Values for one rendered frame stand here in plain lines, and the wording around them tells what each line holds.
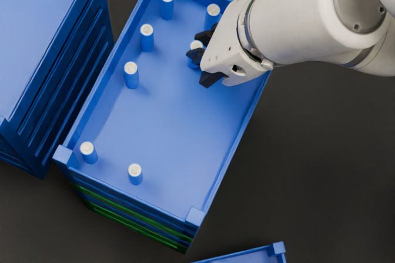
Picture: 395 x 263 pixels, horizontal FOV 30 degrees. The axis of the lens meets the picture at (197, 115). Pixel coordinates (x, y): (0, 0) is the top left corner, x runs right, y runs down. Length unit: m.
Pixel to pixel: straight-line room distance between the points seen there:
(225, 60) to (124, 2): 0.70
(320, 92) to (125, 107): 0.56
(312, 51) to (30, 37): 0.54
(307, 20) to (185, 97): 0.36
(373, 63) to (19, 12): 0.59
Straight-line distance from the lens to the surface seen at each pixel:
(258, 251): 1.39
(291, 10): 0.70
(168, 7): 1.00
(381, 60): 0.75
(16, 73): 1.12
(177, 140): 1.00
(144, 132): 1.00
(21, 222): 1.41
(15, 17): 1.15
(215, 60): 0.84
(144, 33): 0.97
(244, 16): 0.78
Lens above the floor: 1.37
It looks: 75 degrees down
